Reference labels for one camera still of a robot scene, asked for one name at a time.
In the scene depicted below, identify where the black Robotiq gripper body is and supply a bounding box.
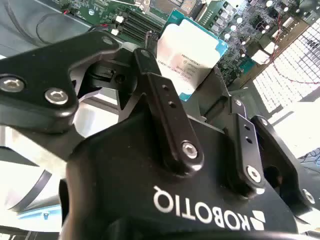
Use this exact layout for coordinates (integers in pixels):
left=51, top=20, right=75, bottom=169
left=58, top=111, right=320, bottom=240

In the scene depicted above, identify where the silver CPU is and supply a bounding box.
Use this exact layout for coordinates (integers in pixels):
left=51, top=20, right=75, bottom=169
left=154, top=8, right=230, bottom=103

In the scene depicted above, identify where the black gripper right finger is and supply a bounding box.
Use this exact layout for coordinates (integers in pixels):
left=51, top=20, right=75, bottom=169
left=198, top=66, right=317, bottom=213

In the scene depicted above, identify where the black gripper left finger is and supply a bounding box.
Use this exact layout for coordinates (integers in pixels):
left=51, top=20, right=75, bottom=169
left=0, top=30, right=205, bottom=178

